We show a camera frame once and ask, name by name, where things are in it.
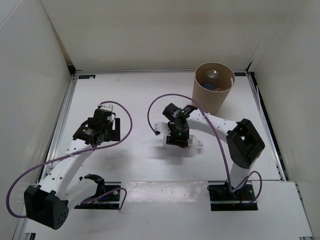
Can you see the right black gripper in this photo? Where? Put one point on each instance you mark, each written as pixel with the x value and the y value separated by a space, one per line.
pixel 173 140

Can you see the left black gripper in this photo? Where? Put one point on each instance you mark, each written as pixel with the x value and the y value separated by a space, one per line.
pixel 115 134

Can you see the blue label Pocari Sweat bottle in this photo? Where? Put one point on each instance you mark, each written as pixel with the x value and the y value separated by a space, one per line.
pixel 211 86

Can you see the clear plastic bottle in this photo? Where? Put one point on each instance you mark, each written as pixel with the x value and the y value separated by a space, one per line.
pixel 212 74

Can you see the clear bottle white orange label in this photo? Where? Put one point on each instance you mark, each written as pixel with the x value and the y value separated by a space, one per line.
pixel 194 146

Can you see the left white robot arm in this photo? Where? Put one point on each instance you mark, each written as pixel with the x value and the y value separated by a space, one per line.
pixel 50 201

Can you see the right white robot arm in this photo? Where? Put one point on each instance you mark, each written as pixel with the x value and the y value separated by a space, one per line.
pixel 243 141

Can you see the brown cardboard bin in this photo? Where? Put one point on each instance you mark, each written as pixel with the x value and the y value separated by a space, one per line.
pixel 211 101

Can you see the white front board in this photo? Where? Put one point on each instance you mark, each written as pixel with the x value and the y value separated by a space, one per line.
pixel 182 211

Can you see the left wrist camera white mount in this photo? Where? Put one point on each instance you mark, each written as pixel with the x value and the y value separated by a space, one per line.
pixel 106 107

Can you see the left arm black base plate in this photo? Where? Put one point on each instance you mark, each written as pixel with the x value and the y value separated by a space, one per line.
pixel 109 202

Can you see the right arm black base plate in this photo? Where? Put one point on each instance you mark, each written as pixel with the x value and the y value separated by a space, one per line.
pixel 222 200

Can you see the aluminium table frame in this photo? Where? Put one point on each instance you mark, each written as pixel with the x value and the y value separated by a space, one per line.
pixel 140 158

